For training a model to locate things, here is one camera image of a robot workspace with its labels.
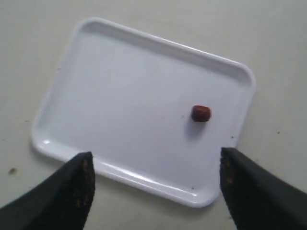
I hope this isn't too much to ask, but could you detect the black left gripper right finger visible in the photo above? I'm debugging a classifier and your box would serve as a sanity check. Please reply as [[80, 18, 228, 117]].
[[220, 148, 307, 230]]

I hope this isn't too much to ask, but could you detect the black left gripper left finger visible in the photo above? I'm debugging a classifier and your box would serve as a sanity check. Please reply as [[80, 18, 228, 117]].
[[0, 152, 95, 230]]

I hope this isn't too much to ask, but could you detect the white rectangular plastic tray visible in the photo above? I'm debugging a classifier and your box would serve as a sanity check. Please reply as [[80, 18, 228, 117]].
[[31, 18, 256, 208]]

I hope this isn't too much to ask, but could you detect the small dark brown block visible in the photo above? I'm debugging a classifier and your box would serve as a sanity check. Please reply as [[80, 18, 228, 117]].
[[191, 105, 212, 122]]

